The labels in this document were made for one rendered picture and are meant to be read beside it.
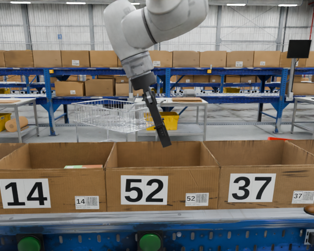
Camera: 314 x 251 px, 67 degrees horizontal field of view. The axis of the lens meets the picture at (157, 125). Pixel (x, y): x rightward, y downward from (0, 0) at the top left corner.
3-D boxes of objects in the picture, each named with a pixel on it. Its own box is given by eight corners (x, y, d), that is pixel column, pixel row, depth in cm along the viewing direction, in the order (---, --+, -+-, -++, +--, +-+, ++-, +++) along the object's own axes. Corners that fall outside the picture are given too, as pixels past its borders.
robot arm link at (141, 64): (118, 61, 68) (126, 81, 69) (148, 50, 67) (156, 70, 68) (121, 62, 76) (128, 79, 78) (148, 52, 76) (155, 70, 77)
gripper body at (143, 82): (130, 78, 77) (140, 104, 79) (128, 79, 69) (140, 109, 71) (152, 70, 77) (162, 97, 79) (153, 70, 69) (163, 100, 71)
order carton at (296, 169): (217, 210, 85) (220, 166, 81) (199, 175, 113) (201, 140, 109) (324, 208, 86) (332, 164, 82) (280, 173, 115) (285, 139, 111)
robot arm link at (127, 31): (112, 63, 68) (154, 47, 64) (90, 8, 65) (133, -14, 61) (125, 61, 78) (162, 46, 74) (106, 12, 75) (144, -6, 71)
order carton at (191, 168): (106, 213, 83) (103, 168, 79) (116, 176, 112) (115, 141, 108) (218, 210, 85) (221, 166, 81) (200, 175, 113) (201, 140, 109)
